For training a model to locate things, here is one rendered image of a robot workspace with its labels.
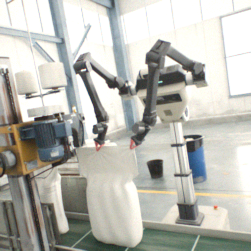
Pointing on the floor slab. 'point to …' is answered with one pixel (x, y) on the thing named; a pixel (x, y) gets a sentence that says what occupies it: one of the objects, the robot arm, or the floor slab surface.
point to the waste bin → (196, 158)
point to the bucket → (156, 168)
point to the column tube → (28, 243)
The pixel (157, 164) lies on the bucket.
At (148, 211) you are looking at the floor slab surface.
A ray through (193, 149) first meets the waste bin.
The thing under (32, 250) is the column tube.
